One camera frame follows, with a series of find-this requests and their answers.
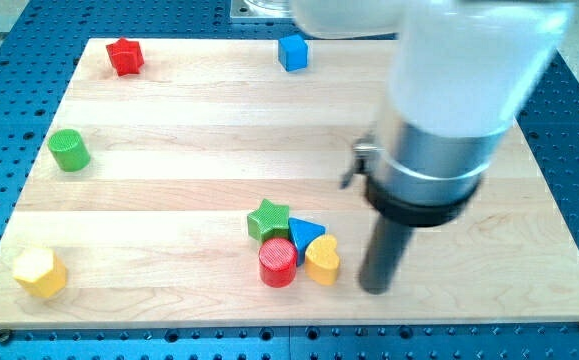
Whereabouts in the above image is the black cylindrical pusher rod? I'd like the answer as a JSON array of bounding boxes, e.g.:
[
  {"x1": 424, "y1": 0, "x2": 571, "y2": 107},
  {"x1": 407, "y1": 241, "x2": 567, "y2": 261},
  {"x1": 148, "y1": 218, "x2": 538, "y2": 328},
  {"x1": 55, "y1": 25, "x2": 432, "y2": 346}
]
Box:
[{"x1": 358, "y1": 216, "x2": 413, "y2": 294}]

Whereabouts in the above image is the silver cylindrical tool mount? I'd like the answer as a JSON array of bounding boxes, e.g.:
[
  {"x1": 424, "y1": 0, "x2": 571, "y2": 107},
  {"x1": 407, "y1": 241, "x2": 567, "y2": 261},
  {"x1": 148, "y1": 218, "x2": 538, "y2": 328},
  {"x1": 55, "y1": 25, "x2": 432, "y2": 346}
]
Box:
[{"x1": 340, "y1": 100, "x2": 506, "y2": 227}]

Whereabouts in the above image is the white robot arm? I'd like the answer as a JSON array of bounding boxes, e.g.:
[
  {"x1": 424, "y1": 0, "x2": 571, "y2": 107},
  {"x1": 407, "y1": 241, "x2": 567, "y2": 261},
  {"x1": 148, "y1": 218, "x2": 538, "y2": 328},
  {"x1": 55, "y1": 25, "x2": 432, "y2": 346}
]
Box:
[{"x1": 290, "y1": 0, "x2": 574, "y2": 294}]

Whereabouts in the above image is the green star block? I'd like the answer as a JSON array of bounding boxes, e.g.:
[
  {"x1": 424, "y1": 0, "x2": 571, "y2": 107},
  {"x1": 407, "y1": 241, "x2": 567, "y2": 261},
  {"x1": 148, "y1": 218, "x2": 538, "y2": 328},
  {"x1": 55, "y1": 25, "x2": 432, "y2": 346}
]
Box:
[{"x1": 247, "y1": 199, "x2": 290, "y2": 244}]

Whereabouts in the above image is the blue cube block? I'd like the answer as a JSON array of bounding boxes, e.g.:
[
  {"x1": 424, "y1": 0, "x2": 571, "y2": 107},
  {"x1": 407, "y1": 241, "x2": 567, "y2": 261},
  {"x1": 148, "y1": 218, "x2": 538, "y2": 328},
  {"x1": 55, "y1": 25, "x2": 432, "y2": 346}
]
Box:
[{"x1": 278, "y1": 34, "x2": 309, "y2": 72}]

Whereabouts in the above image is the red star block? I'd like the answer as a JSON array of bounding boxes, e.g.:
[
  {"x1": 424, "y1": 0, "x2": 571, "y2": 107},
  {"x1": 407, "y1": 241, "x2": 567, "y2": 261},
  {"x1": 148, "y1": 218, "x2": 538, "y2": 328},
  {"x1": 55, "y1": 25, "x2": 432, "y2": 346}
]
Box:
[{"x1": 105, "y1": 37, "x2": 144, "y2": 76}]

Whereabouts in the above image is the yellow heart block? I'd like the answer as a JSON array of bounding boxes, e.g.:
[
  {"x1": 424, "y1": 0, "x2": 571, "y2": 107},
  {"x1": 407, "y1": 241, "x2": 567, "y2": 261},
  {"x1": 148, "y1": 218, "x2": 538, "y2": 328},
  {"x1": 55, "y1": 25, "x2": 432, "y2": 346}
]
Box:
[{"x1": 304, "y1": 234, "x2": 340, "y2": 286}]

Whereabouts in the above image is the blue triangle block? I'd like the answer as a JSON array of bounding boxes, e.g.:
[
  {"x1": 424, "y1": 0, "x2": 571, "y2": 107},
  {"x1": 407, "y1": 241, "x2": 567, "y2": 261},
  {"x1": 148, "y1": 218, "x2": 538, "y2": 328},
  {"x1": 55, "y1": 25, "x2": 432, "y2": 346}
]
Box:
[{"x1": 288, "y1": 217, "x2": 326, "y2": 267}]

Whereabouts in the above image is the red cylinder block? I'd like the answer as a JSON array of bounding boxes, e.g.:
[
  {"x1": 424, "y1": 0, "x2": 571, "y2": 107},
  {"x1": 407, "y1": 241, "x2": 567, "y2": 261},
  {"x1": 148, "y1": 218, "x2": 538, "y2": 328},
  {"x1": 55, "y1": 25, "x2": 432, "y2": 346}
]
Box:
[{"x1": 258, "y1": 238, "x2": 298, "y2": 288}]

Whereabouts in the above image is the light wooden board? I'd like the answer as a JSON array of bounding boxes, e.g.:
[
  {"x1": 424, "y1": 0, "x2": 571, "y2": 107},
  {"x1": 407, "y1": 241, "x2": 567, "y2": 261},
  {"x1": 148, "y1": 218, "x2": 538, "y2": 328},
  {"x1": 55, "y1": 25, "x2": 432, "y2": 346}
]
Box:
[{"x1": 0, "y1": 39, "x2": 579, "y2": 329}]

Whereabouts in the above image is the green cylinder block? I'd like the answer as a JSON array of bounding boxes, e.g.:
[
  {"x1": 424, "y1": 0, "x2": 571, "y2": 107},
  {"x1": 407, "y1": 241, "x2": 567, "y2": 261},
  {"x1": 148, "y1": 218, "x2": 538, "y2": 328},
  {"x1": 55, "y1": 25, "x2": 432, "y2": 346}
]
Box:
[{"x1": 47, "y1": 129, "x2": 91, "y2": 172}]

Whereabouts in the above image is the yellow hexagon block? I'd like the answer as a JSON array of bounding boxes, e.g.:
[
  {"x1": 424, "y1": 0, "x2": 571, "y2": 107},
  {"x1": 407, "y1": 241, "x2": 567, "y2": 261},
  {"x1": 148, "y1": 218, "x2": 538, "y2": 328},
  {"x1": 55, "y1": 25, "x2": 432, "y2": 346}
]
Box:
[{"x1": 12, "y1": 248, "x2": 67, "y2": 299}]

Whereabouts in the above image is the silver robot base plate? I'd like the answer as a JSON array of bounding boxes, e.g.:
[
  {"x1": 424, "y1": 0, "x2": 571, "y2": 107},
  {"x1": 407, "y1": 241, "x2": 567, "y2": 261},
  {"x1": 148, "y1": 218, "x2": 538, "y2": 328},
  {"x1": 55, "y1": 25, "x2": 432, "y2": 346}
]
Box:
[{"x1": 229, "y1": 0, "x2": 292, "y2": 23}]

